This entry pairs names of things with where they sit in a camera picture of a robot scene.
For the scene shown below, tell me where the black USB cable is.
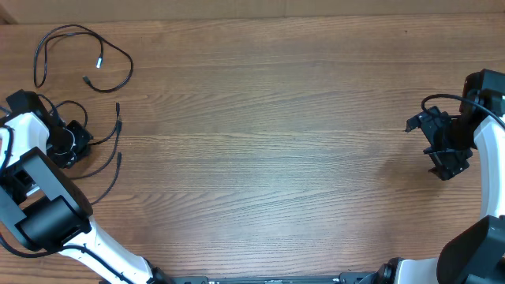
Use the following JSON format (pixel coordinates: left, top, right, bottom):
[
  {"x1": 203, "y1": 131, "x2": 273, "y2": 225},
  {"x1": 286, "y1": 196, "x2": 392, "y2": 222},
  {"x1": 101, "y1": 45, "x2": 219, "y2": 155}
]
[
  {"x1": 0, "y1": 93, "x2": 122, "y2": 147},
  {"x1": 70, "y1": 119, "x2": 123, "y2": 206},
  {"x1": 32, "y1": 24, "x2": 134, "y2": 94}
]

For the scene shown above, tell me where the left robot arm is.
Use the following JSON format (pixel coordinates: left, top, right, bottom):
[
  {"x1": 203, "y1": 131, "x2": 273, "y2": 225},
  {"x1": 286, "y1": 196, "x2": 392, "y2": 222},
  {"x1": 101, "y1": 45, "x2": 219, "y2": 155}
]
[{"x1": 1, "y1": 90, "x2": 172, "y2": 283}]

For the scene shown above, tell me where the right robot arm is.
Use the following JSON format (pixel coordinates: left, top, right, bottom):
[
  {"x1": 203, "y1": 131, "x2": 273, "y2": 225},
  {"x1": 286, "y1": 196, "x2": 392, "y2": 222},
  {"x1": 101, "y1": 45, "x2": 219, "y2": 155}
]
[{"x1": 332, "y1": 69, "x2": 504, "y2": 284}]

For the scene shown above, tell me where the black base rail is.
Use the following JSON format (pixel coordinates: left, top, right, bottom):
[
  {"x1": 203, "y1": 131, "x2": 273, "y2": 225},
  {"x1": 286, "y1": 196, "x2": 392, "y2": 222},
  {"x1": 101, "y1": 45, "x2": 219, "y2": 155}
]
[{"x1": 148, "y1": 272, "x2": 376, "y2": 284}]

